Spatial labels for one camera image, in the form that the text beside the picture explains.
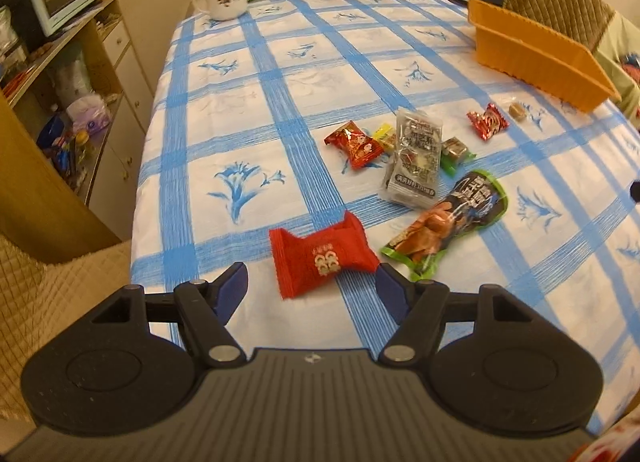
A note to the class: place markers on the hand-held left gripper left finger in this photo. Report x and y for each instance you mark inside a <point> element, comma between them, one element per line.
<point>234,287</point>

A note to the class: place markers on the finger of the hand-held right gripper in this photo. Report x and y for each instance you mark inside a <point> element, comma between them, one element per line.
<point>636,191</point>

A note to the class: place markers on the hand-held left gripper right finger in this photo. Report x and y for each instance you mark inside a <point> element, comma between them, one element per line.
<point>391,292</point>

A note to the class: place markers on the large red candy packet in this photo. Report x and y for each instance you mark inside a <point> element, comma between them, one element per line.
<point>320,252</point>

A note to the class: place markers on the green chicken snack packet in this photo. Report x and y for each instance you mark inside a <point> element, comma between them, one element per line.
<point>450,217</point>

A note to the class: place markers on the clear sesame snack packet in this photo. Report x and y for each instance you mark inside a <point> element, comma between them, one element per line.
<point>412,172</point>

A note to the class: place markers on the red snack packet white figure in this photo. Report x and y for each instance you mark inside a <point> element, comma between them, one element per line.
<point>352,145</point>

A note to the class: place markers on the small yellow candy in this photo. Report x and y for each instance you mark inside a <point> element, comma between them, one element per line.
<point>385,133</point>

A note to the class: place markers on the red striped snack packet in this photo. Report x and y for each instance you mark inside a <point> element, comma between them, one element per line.
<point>487,122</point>

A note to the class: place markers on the orange plastic basket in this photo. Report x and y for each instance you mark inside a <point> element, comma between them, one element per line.
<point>525,52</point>

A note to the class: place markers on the blue red printed cushion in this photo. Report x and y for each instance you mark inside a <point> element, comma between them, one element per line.
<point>632,70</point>

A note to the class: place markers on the small brown candy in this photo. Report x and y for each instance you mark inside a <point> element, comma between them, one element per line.
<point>516,110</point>

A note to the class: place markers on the sofa with green cover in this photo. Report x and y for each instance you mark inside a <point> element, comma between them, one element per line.
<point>617,42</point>

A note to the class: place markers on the green wrapped candy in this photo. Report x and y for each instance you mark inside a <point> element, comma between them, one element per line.
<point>456,150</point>

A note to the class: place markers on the blue checked tablecloth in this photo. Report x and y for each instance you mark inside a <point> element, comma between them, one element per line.
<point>250,117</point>

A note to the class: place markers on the beige quilted seat cushion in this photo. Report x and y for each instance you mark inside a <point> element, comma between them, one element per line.
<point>50,302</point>

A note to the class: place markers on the brown wooden chair back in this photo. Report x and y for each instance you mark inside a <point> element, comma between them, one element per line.
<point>40,202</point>

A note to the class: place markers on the purple white plastic bag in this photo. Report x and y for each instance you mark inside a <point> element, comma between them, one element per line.
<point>87,115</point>

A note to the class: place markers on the pile of colourful packets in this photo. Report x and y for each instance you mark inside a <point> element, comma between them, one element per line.
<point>57,145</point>

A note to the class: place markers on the wooden shelf cabinet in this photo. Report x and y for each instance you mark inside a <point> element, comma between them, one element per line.
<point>120,72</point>

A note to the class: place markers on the red patterned fabric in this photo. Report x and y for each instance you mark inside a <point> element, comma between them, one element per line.
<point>605,449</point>

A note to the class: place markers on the clear plastic bag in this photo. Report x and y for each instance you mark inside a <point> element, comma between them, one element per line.
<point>72,77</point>

